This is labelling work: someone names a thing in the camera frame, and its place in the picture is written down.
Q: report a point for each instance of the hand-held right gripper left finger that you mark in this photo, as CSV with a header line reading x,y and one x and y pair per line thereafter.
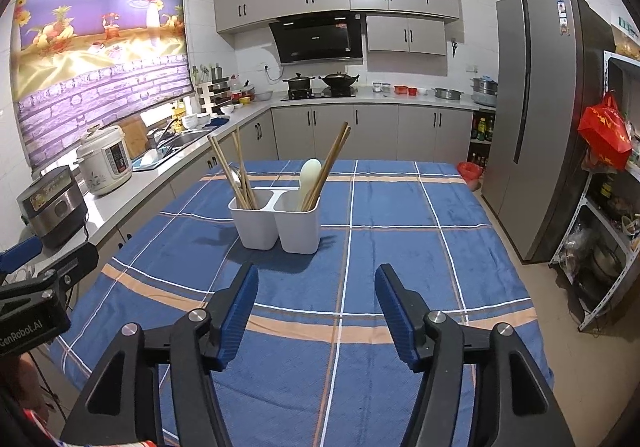
x,y
237,312

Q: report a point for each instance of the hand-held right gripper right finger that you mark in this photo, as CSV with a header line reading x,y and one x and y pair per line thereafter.
x,y
395,312

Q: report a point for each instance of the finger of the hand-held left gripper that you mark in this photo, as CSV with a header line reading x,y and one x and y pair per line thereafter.
x,y
20,252
70,262

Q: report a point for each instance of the white utensil holder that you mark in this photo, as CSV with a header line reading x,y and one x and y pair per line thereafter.
x,y
295,227

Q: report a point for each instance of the cream rice spoon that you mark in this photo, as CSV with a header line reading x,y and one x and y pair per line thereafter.
x,y
310,172

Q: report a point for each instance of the person's left forearm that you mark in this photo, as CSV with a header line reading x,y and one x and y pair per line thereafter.
x,y
27,377

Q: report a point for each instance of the dark rice cooker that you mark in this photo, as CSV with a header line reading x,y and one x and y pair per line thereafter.
x,y
50,207

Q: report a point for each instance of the blue plaid tablecloth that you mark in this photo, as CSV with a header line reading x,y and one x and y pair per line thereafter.
x,y
400,237

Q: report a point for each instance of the white rice cooker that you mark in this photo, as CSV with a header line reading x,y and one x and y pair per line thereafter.
x,y
100,167

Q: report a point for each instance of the wooden cutting board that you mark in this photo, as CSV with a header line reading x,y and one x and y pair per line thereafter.
x,y
132,137

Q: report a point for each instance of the person's clothing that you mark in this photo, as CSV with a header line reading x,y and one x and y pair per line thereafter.
x,y
100,443

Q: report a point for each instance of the red plastic bag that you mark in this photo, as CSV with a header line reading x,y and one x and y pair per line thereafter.
x,y
470,172

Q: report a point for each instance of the kitchen sink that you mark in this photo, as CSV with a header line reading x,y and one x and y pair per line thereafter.
x,y
185,139

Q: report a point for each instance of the grey base cabinets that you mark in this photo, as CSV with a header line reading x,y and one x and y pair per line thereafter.
x,y
375,132

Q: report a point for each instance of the yellow bottle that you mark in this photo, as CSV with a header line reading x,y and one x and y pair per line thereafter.
x,y
177,114

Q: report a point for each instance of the white bowl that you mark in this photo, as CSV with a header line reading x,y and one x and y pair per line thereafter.
x,y
192,121

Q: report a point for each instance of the clear plastic bag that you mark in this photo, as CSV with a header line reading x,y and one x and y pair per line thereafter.
x,y
575,247

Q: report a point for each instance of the row of condiment bottles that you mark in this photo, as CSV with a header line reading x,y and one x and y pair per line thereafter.
x,y
481,129

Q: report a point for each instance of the white countertop rack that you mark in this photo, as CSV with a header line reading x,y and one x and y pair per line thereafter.
x,y
205,94

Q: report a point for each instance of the metal bowl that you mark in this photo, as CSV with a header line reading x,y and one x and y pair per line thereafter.
x,y
264,96

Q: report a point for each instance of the metal pot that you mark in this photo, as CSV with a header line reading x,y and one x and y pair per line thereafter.
x,y
607,264

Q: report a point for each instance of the red food container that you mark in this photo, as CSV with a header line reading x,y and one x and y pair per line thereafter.
x,y
400,89

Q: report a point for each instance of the small glass containers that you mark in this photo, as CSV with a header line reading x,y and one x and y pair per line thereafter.
x,y
381,88

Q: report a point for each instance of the metal basin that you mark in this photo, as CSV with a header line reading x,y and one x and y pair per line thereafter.
x,y
446,93

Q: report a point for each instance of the black gas cooktop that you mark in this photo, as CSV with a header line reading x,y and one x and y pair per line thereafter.
x,y
320,95

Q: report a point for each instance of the grey refrigerator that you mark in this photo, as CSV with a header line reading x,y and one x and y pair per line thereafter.
x,y
540,127

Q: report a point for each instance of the printed roller blind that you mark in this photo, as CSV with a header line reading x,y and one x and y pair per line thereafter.
x,y
100,27

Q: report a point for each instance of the black lidded pot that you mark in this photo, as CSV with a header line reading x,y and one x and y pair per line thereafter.
x,y
299,83

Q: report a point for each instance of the stainless steamer pot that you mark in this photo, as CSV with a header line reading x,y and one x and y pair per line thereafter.
x,y
484,92

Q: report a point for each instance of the black wok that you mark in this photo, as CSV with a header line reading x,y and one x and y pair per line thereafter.
x,y
339,79

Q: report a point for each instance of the hanging scissors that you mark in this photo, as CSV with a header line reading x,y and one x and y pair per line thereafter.
x,y
454,47

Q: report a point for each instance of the red gift bag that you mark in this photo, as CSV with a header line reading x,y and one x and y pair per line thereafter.
x,y
605,132

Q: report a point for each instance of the black range hood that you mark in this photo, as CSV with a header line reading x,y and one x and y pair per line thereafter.
x,y
315,37

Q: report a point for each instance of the metal shelf rack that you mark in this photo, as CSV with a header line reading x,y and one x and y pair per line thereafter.
x,y
606,72

